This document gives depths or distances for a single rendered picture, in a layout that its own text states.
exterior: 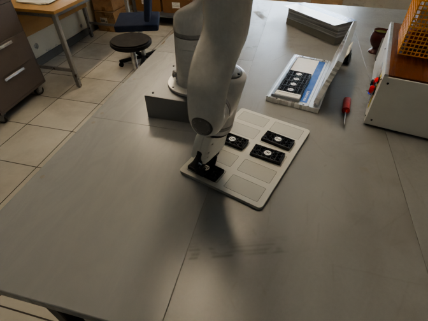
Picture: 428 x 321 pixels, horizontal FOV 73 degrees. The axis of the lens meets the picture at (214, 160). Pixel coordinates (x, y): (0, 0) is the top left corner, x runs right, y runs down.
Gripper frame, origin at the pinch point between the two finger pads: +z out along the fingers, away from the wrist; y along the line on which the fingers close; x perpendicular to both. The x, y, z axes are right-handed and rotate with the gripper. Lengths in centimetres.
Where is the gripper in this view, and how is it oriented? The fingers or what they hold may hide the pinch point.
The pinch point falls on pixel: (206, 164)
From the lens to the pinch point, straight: 84.8
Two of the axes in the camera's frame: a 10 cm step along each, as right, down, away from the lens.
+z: -1.7, 6.3, 7.5
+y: -5.8, 5.6, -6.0
